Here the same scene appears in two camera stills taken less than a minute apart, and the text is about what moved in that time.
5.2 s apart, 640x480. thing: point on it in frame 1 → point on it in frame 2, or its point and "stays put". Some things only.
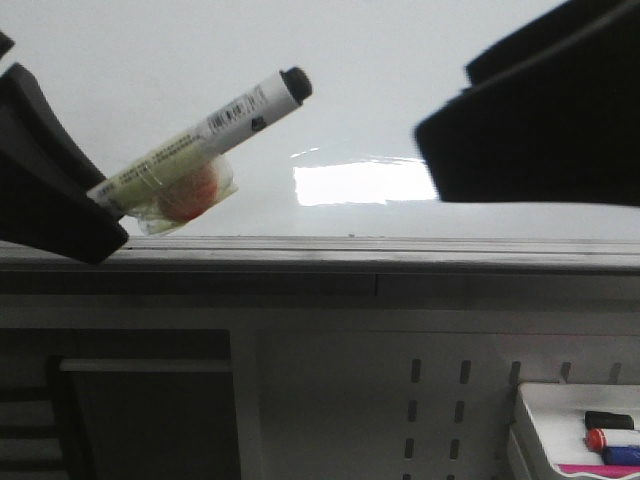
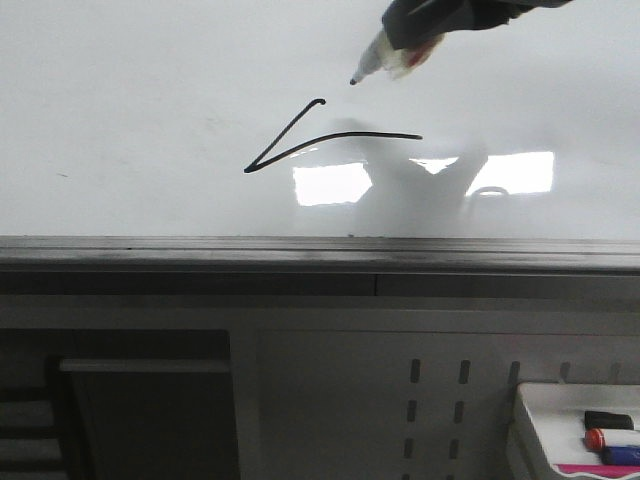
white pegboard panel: [412, 405] stays put
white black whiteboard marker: [171, 185] → [398, 62]
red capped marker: [599, 439] stays put
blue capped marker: [621, 455] stays put
